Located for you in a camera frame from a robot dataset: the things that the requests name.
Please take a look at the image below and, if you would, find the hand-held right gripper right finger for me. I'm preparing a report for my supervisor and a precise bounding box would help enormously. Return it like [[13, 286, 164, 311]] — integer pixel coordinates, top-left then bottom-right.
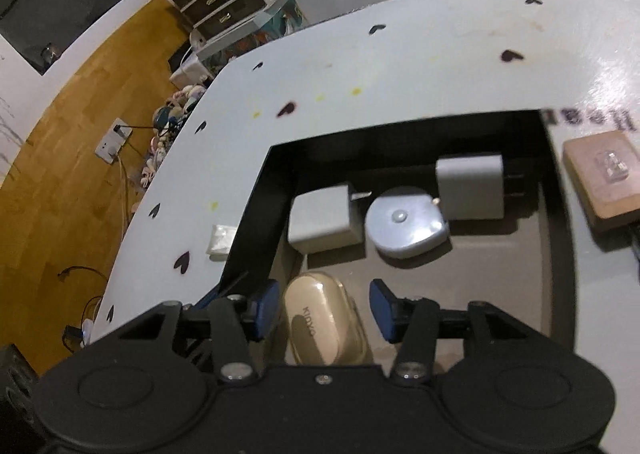
[[370, 279, 532, 383]]

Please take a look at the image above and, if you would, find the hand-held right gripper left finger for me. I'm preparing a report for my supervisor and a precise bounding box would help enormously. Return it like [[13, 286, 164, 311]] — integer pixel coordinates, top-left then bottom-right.
[[119, 279, 281, 383]]

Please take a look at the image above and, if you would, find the beige plastic case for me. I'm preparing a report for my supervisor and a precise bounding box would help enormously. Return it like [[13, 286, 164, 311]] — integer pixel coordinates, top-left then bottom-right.
[[283, 271, 373, 366]]

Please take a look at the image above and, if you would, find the white tape measure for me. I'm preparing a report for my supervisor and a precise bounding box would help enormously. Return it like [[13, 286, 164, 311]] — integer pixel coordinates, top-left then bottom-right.
[[365, 187, 450, 260]]

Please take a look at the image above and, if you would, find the white charger plug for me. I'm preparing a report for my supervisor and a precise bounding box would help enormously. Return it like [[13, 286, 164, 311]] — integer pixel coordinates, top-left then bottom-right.
[[436, 154, 527, 221], [287, 185, 372, 255]]

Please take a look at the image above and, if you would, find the black storage box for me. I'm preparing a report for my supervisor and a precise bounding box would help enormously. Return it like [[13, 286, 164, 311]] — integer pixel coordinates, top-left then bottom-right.
[[192, 109, 577, 367]]

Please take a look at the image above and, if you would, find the brown square block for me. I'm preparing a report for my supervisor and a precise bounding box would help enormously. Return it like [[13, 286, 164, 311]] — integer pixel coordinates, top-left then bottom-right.
[[563, 130, 640, 233]]

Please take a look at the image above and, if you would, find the clear plastic wrapper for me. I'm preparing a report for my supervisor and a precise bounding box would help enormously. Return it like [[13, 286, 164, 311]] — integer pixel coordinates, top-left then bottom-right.
[[206, 224, 238, 262]]

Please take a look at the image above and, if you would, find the pile of plush toys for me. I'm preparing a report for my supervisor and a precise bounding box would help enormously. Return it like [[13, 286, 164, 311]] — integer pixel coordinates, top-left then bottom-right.
[[132, 81, 208, 190]]

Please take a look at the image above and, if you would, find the white appliance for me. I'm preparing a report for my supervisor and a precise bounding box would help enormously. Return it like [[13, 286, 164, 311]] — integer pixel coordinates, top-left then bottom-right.
[[170, 51, 206, 85]]

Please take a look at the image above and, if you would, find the teal patterned cabinet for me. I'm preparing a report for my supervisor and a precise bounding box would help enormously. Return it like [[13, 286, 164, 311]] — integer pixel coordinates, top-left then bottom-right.
[[197, 0, 306, 70]]

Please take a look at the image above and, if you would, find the white wall socket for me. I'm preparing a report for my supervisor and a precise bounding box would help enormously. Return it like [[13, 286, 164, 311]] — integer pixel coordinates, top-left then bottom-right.
[[95, 118, 133, 164]]

